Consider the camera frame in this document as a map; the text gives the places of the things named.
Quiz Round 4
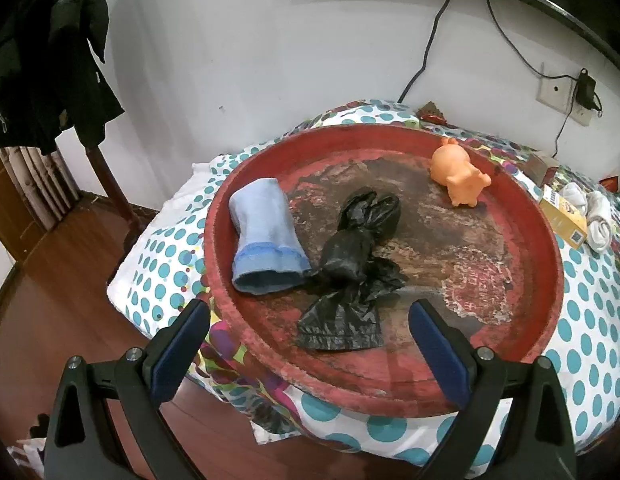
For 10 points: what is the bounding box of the white wall socket plate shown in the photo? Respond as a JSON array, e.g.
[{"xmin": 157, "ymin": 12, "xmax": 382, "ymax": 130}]
[{"xmin": 536, "ymin": 63, "xmax": 593, "ymax": 127}]

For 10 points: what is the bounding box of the wooden coat stand pole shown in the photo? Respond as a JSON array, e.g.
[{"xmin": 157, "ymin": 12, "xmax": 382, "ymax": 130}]
[{"xmin": 86, "ymin": 146, "xmax": 144, "ymax": 254}]

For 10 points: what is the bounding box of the yellow medicine box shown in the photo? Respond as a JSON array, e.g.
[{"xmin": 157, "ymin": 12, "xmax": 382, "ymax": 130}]
[{"xmin": 539, "ymin": 185, "xmax": 587, "ymax": 249}]

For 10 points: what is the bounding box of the blue rolled sock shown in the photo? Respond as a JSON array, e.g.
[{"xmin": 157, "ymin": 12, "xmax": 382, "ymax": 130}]
[{"xmin": 229, "ymin": 178, "xmax": 311, "ymax": 296}]

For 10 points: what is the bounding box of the round red tray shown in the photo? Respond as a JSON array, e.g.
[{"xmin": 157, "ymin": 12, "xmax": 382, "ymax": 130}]
[{"xmin": 204, "ymin": 125, "xmax": 564, "ymax": 417}]

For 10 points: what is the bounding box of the red cigarette box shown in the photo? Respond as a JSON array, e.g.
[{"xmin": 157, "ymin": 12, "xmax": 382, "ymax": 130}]
[{"xmin": 518, "ymin": 152, "xmax": 560, "ymax": 188}]

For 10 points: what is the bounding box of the black plastic bag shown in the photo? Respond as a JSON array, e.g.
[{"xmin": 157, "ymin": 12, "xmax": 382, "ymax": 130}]
[{"xmin": 296, "ymin": 188, "xmax": 406, "ymax": 352}]

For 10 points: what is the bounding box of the black power adapter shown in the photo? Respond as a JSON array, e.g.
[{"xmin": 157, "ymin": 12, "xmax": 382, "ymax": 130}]
[{"xmin": 575, "ymin": 68, "xmax": 600, "ymax": 110}]

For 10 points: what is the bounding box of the black cable left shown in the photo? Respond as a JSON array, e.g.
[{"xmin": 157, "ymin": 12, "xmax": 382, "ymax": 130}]
[{"xmin": 396, "ymin": 0, "xmax": 461, "ymax": 105}]

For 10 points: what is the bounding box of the black adapter cable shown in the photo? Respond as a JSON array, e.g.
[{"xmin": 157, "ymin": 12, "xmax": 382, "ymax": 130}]
[{"xmin": 481, "ymin": 0, "xmax": 604, "ymax": 158}]

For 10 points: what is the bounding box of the wooden striped door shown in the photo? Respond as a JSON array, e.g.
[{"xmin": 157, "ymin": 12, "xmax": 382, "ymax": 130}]
[{"xmin": 0, "ymin": 146, "xmax": 81, "ymax": 263}]

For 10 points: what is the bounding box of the red candy wrapper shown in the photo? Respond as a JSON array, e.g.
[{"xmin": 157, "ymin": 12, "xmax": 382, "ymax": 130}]
[{"xmin": 417, "ymin": 101, "xmax": 448, "ymax": 126}]

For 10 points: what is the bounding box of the white rolled towel right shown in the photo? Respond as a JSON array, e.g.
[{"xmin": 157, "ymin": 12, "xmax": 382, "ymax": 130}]
[{"xmin": 560, "ymin": 182, "xmax": 613, "ymax": 252}]

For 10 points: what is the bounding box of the orange rubber pig toy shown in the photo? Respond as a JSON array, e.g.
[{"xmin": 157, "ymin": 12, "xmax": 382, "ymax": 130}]
[{"xmin": 429, "ymin": 138, "xmax": 491, "ymax": 207}]

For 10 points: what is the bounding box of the dark hanging jacket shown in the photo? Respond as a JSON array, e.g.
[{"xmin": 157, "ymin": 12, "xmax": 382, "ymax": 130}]
[{"xmin": 0, "ymin": 0, "xmax": 124, "ymax": 155}]

